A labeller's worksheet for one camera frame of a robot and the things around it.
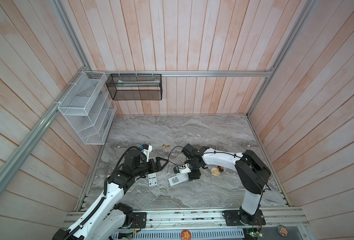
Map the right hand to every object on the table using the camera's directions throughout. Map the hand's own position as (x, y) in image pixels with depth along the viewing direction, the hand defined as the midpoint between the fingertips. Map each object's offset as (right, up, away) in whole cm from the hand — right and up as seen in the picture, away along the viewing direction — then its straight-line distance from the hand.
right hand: (189, 170), depth 91 cm
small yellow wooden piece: (-14, +14, +10) cm, 22 cm away
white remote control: (-6, -3, -6) cm, 9 cm away
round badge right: (+43, -23, -21) cm, 53 cm away
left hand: (-15, +7, -16) cm, 23 cm away
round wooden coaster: (+16, 0, -1) cm, 16 cm away
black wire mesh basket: (-36, +56, +12) cm, 68 cm away
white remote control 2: (-22, -4, -6) cm, 23 cm away
